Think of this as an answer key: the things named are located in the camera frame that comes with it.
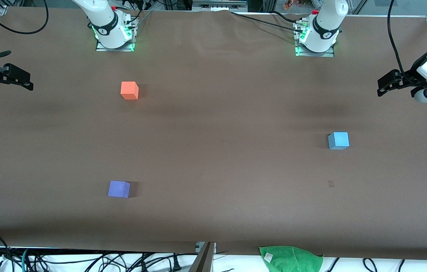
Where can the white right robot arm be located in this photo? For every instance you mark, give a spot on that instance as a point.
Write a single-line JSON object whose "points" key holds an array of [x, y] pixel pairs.
{"points": [[104, 22]]}

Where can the silver metal bracket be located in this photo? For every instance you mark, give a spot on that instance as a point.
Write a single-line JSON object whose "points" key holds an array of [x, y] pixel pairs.
{"points": [[217, 4]]}

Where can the green microfibre cloth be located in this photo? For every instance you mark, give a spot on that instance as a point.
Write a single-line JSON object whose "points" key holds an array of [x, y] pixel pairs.
{"points": [[292, 260]]}

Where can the black power plug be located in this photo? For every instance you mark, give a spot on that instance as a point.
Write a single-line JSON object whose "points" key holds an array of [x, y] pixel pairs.
{"points": [[176, 264]]}

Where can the orange foam cube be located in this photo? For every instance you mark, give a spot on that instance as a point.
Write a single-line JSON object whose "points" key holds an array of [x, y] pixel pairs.
{"points": [[128, 90]]}

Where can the aluminium profile bar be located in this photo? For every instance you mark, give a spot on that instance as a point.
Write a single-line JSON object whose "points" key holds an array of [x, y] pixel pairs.
{"points": [[204, 260]]}

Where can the light blue foam cube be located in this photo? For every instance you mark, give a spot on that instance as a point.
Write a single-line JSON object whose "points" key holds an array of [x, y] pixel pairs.
{"points": [[338, 140]]}

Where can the brown paper table cover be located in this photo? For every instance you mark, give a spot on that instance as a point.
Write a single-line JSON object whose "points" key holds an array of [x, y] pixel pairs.
{"points": [[213, 151]]}

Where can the purple foam cube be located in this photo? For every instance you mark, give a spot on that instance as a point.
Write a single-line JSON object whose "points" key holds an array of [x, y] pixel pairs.
{"points": [[118, 189]]}

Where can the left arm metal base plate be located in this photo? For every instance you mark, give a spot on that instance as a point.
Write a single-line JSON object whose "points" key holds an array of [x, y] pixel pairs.
{"points": [[328, 54]]}

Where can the orange toy object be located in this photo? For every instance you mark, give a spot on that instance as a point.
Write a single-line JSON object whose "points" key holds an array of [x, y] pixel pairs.
{"points": [[290, 4]]}

